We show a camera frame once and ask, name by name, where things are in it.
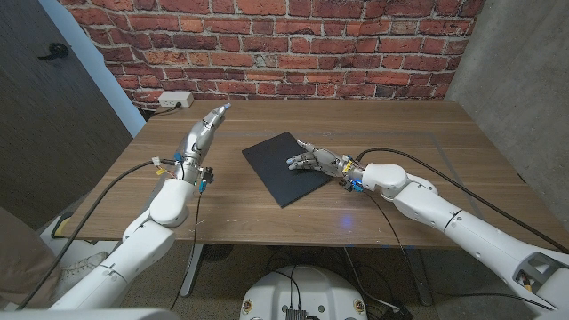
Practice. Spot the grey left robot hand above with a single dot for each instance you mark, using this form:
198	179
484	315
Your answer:
195	142

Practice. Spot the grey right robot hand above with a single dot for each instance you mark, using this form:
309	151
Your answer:
326	162

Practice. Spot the black laptop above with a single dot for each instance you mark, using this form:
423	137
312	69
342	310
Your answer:
271	173

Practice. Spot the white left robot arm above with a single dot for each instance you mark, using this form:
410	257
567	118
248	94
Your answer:
142	249

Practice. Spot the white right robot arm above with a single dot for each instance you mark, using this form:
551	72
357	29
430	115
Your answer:
467	231

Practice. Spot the white power strip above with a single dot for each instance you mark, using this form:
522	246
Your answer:
175	99

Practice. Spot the red brick print backdrop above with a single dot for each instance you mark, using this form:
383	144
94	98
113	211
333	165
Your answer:
311	44

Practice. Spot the grey table leg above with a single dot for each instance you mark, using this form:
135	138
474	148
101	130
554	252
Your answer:
192	269
420	277

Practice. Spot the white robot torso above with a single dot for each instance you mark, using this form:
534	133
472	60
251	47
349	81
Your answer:
302	289

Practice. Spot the dark wooden door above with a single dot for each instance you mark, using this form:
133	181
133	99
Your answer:
44	133

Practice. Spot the yellow and black floor object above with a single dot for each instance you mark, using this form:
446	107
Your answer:
59	226

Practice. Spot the white shoe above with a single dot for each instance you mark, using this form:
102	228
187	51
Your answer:
84	269

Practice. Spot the person's beige trouser leg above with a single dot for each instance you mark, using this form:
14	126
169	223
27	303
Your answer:
22	258

